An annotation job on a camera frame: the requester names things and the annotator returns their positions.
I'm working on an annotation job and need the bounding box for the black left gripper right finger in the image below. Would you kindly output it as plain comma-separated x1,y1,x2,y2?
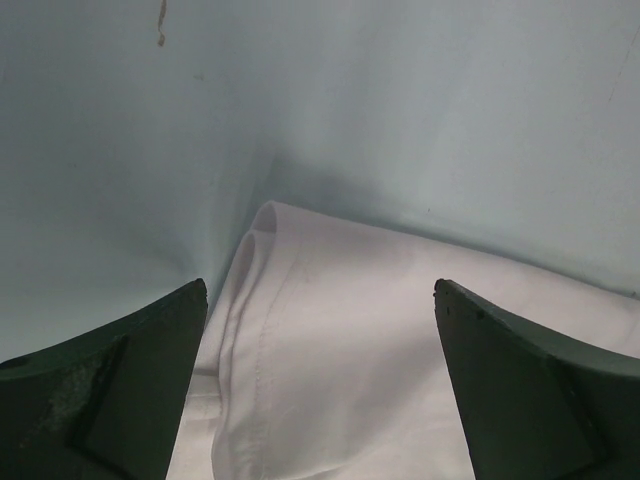
434,279,639,479

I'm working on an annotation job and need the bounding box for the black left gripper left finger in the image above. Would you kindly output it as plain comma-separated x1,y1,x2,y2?
1,279,208,479

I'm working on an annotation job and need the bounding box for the white t shirt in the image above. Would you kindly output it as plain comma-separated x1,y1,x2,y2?
168,202,639,479

